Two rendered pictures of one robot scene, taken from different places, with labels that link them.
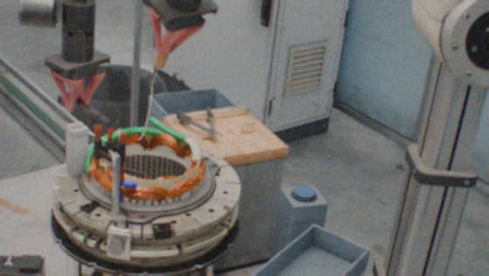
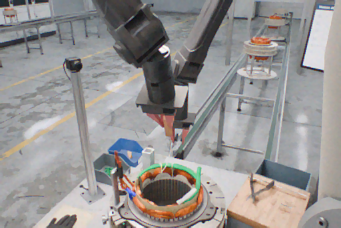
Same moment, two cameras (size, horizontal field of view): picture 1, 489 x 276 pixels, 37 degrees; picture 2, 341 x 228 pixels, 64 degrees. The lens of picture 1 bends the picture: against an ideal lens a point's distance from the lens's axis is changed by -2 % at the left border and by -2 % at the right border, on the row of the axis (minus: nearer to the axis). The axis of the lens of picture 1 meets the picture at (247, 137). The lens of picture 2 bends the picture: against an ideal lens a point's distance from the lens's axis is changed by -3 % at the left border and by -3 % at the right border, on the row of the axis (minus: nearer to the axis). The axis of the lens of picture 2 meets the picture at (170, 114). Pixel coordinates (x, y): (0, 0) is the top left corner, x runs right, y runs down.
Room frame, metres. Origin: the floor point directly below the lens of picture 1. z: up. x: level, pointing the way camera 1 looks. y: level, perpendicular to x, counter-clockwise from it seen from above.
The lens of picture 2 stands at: (0.85, -0.39, 1.64)
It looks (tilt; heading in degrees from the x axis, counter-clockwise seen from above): 26 degrees down; 64
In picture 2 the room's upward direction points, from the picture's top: straight up
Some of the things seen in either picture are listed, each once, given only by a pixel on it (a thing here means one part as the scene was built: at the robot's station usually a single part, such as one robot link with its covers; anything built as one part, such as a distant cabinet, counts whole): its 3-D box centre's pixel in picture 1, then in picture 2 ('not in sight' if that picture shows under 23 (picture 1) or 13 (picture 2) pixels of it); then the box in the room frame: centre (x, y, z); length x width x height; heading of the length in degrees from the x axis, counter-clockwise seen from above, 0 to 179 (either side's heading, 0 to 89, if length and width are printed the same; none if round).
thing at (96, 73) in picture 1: (78, 84); (178, 131); (1.21, 0.31, 1.21); 0.07 x 0.07 x 0.09; 53
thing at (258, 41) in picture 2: not in sight; (260, 48); (2.81, 1.69, 1.05); 0.22 x 0.22 x 0.20
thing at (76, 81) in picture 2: not in sight; (84, 139); (0.96, 0.64, 1.07); 0.03 x 0.03 x 0.57; 17
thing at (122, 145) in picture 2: not in sight; (127, 152); (1.18, 0.85, 0.82); 0.16 x 0.14 x 0.07; 134
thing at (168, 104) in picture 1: (189, 157); (276, 205); (1.51, 0.13, 0.92); 0.17 x 0.11 x 0.28; 121
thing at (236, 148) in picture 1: (223, 136); (269, 204); (1.38, 0.05, 1.05); 0.20 x 0.19 x 0.02; 31
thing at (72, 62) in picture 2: not in sight; (74, 65); (0.96, 0.62, 1.37); 0.06 x 0.04 x 0.04; 107
